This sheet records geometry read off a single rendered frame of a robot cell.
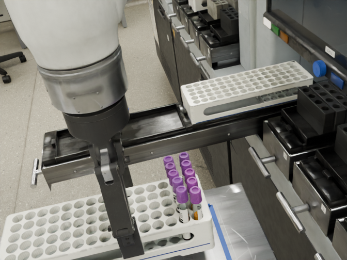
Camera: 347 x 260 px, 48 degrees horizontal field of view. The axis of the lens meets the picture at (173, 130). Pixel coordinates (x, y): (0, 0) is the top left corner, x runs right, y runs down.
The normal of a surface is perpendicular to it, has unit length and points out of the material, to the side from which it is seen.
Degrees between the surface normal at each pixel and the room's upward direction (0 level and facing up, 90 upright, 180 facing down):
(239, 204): 0
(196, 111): 90
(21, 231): 0
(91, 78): 90
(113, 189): 74
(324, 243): 90
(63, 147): 0
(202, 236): 90
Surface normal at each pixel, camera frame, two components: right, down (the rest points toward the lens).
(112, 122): 0.64, 0.38
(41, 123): -0.13, -0.80
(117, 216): 0.14, 0.32
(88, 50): 0.49, 0.61
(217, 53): 0.21, 0.55
